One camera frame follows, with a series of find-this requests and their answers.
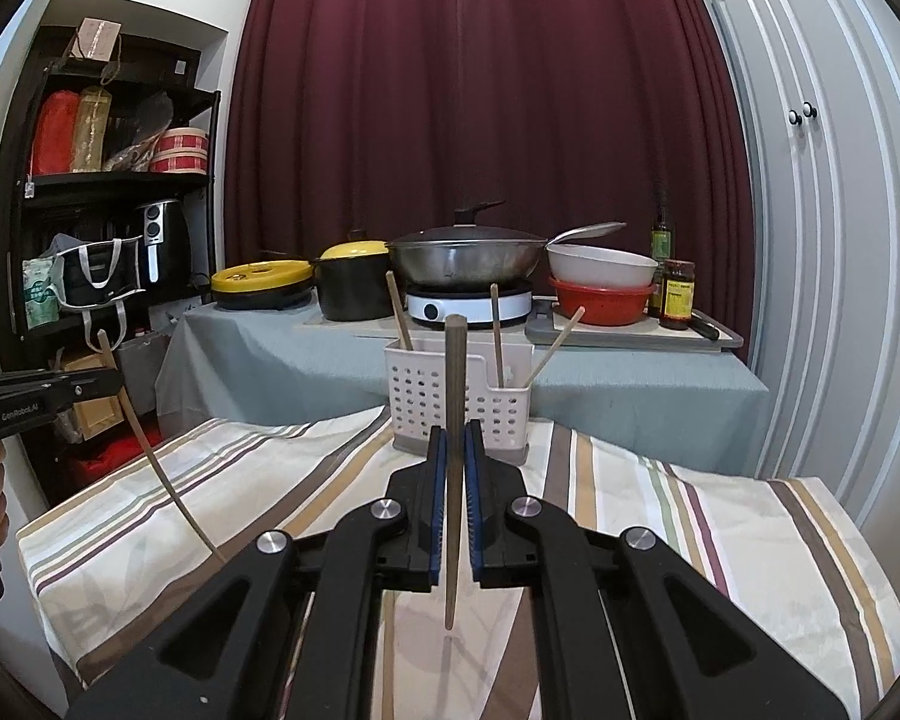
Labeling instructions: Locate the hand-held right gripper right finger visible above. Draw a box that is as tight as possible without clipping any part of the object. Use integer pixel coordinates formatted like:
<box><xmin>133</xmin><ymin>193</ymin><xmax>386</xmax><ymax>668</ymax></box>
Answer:
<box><xmin>461</xmin><ymin>420</ymin><xmax>848</xmax><ymax>720</ymax></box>

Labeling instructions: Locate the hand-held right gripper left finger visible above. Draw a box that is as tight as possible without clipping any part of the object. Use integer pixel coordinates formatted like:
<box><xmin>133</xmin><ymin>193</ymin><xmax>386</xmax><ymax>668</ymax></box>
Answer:
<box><xmin>67</xmin><ymin>424</ymin><xmax>451</xmax><ymax>720</ymax></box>

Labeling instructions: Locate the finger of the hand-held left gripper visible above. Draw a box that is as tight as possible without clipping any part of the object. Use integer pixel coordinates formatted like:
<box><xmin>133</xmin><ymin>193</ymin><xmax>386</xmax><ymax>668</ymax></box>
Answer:
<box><xmin>47</xmin><ymin>366</ymin><xmax>119</xmax><ymax>412</ymax></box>

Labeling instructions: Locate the white perforated utensil holder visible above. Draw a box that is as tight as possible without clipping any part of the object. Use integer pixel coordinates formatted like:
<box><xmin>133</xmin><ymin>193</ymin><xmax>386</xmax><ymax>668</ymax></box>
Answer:
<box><xmin>385</xmin><ymin>339</ymin><xmax>535</xmax><ymax>466</ymax></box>

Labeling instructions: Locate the light wooden chopstick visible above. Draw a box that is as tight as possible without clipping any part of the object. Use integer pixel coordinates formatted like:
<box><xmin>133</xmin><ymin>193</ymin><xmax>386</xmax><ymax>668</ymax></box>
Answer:
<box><xmin>442</xmin><ymin>317</ymin><xmax>467</xmax><ymax>631</ymax></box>
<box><xmin>96</xmin><ymin>330</ymin><xmax>227</xmax><ymax>565</ymax></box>
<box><xmin>523</xmin><ymin>306</ymin><xmax>587</xmax><ymax>389</ymax></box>
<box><xmin>386</xmin><ymin>271</ymin><xmax>413</xmax><ymax>352</ymax></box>
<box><xmin>490</xmin><ymin>283</ymin><xmax>505</xmax><ymax>389</ymax></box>

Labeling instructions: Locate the wooden box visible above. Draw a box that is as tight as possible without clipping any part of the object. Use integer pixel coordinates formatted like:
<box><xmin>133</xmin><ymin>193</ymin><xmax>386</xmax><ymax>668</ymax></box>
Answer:
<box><xmin>60</xmin><ymin>349</ymin><xmax>121</xmax><ymax>447</ymax></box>

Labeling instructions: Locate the grey bag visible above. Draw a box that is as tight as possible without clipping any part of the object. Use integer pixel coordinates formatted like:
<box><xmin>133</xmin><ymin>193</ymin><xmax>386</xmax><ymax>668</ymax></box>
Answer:
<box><xmin>116</xmin><ymin>334</ymin><xmax>170</xmax><ymax>417</ymax></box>

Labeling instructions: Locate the red cloth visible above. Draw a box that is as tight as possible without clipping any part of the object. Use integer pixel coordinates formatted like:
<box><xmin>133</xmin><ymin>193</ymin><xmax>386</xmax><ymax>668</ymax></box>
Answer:
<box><xmin>67</xmin><ymin>439</ymin><xmax>162</xmax><ymax>488</ymax></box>

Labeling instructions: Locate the green packet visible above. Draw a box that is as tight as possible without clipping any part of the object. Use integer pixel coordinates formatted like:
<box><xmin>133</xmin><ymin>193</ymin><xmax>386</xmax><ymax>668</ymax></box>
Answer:
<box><xmin>24</xmin><ymin>259</ymin><xmax>65</xmax><ymax>329</ymax></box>

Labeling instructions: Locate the black tote bag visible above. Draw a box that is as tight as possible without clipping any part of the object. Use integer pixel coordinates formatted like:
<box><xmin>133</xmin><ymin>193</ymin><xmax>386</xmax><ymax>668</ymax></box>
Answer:
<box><xmin>52</xmin><ymin>238</ymin><xmax>147</xmax><ymax>353</ymax></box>

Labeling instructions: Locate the grey-blue plastic bag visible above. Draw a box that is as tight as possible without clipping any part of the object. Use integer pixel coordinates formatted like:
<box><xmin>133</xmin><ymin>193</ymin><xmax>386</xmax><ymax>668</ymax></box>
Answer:
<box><xmin>41</xmin><ymin>232</ymin><xmax>98</xmax><ymax>260</ymax></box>

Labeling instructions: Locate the striped cloth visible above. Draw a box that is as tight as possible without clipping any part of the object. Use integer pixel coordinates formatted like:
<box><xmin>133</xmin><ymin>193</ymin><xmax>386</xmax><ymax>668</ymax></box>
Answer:
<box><xmin>16</xmin><ymin>405</ymin><xmax>900</xmax><ymax>720</ymax></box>

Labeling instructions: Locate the black air fryer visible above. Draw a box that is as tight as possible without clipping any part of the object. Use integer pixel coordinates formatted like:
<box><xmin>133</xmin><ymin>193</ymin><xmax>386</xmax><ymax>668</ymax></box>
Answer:
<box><xmin>135</xmin><ymin>197</ymin><xmax>190</xmax><ymax>286</ymax></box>

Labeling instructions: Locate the grey-green tablecloth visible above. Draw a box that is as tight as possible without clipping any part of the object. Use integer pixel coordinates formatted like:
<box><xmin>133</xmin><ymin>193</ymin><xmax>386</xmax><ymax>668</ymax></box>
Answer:
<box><xmin>154</xmin><ymin>307</ymin><xmax>770</xmax><ymax>477</ymax></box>

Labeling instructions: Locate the white induction cooker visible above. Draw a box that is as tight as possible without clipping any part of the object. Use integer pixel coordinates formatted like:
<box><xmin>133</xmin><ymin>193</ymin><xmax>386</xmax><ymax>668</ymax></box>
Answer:
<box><xmin>406</xmin><ymin>279</ymin><xmax>533</xmax><ymax>329</ymax></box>

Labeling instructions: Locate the yellow electric griddle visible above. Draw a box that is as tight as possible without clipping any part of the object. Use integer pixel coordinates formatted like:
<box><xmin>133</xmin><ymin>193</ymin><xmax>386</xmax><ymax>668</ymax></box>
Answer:
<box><xmin>210</xmin><ymin>259</ymin><xmax>317</xmax><ymax>312</ymax></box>

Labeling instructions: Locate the black shelf rack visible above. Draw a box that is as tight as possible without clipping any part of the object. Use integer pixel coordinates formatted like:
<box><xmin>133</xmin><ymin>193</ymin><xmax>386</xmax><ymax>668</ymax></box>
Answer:
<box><xmin>0</xmin><ymin>24</ymin><xmax>222</xmax><ymax>481</ymax></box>

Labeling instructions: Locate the black clay pot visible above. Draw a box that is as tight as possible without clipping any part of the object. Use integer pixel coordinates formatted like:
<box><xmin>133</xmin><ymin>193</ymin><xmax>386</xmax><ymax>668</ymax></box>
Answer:
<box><xmin>311</xmin><ymin>251</ymin><xmax>398</xmax><ymax>322</ymax></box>

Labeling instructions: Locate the grey cutting board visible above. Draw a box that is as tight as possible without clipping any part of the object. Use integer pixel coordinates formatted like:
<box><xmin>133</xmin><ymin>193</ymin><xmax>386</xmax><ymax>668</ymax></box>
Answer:
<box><xmin>525</xmin><ymin>298</ymin><xmax>745</xmax><ymax>352</ymax></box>

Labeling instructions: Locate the steel wok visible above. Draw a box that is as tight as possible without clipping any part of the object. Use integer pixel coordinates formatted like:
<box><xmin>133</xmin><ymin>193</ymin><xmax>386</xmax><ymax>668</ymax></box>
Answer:
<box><xmin>388</xmin><ymin>221</ymin><xmax>627</xmax><ymax>290</ymax></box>

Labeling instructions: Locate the red basin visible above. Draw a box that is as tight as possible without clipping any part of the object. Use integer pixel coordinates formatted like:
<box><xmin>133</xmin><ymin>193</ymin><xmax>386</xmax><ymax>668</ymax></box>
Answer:
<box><xmin>547</xmin><ymin>276</ymin><xmax>657</xmax><ymax>327</ymax></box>

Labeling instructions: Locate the red striped round box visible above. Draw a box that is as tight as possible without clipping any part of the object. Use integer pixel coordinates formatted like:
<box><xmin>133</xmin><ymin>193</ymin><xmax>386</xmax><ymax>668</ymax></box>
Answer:
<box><xmin>148</xmin><ymin>150</ymin><xmax>207</xmax><ymax>175</ymax></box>
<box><xmin>154</xmin><ymin>127</ymin><xmax>209</xmax><ymax>158</ymax></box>

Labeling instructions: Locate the red package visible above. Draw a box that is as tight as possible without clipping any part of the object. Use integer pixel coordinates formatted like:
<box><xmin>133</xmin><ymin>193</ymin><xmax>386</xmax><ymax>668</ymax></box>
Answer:
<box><xmin>31</xmin><ymin>90</ymin><xmax>78</xmax><ymax>176</ymax></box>

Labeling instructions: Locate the gold package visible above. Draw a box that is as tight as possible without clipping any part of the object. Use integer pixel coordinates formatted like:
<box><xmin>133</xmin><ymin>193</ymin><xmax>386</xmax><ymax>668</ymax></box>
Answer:
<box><xmin>71</xmin><ymin>86</ymin><xmax>113</xmax><ymax>172</ymax></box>

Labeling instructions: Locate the glass wok lid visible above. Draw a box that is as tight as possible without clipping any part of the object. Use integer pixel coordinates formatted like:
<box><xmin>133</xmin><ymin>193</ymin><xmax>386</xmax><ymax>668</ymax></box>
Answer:
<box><xmin>388</xmin><ymin>200</ymin><xmax>548</xmax><ymax>250</ymax></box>

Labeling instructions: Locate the yellow pot lid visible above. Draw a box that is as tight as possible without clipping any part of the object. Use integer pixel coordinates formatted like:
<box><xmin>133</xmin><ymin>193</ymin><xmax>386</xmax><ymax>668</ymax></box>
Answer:
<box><xmin>319</xmin><ymin>229</ymin><xmax>391</xmax><ymax>260</ymax></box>

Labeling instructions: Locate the beige bowl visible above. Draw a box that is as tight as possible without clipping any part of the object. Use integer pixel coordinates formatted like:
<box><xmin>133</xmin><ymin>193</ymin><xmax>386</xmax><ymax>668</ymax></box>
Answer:
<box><xmin>546</xmin><ymin>244</ymin><xmax>659</xmax><ymax>290</ymax></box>

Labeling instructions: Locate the sauce jar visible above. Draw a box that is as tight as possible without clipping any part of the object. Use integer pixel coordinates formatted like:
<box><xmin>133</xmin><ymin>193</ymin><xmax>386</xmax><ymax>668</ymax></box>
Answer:
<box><xmin>658</xmin><ymin>260</ymin><xmax>697</xmax><ymax>331</ymax></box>

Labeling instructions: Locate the dark plastic bag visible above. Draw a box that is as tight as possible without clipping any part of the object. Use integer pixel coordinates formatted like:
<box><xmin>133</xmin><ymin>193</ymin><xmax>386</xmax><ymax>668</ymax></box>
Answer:
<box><xmin>105</xmin><ymin>90</ymin><xmax>175</xmax><ymax>172</ymax></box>

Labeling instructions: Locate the dark green oil bottle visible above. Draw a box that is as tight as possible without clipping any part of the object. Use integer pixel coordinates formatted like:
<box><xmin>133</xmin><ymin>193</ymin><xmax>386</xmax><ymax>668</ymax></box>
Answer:
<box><xmin>649</xmin><ymin>206</ymin><xmax>677</xmax><ymax>318</ymax></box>

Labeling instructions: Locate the brown paper gift bag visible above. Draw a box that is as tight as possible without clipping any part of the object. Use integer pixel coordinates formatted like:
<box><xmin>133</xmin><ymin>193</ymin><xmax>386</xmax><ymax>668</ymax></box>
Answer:
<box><xmin>64</xmin><ymin>17</ymin><xmax>123</xmax><ymax>87</ymax></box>

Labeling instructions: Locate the maroon curtain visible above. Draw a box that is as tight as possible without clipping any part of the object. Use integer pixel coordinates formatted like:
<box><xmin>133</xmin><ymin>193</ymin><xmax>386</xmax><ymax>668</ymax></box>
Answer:
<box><xmin>225</xmin><ymin>0</ymin><xmax>755</xmax><ymax>316</ymax></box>

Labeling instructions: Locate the white wardrobe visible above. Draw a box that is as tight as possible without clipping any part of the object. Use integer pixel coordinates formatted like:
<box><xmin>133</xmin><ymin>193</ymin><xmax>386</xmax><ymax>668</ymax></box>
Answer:
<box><xmin>701</xmin><ymin>0</ymin><xmax>900</xmax><ymax>526</ymax></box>

